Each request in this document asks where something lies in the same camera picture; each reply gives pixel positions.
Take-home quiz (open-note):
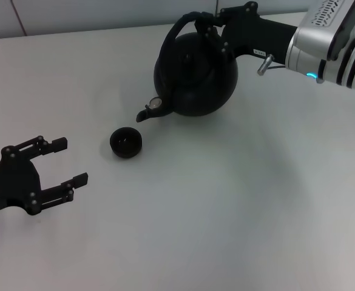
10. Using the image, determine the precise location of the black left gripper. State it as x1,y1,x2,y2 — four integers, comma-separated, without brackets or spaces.
0,136,89,217

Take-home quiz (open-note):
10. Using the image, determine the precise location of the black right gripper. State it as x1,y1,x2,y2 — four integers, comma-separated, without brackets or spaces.
194,1,298,66

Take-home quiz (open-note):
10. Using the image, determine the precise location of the black round teapot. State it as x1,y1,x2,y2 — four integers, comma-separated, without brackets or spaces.
135,11,239,123

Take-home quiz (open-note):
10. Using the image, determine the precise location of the small dark teacup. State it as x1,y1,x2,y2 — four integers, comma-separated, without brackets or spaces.
109,127,144,159

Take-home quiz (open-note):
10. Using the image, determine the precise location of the right gripper connector cable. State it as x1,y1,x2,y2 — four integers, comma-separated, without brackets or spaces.
257,53,287,76

